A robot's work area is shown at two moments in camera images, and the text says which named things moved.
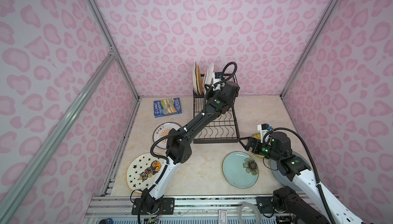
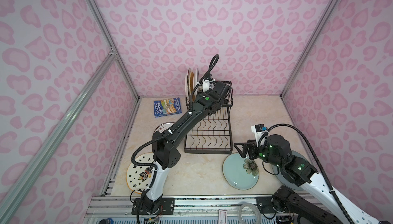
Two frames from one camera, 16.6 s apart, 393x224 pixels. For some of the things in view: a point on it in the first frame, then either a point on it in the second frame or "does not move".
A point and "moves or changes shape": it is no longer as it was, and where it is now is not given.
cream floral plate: [194, 79] -> [187, 85]
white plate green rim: [209, 77] -> [196, 79]
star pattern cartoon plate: [142, 170] does not move
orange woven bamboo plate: [199, 80] -> [191, 81]
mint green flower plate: [240, 170] does not move
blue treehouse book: [166, 107] does not move
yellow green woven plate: [257, 135] moves or changes shape
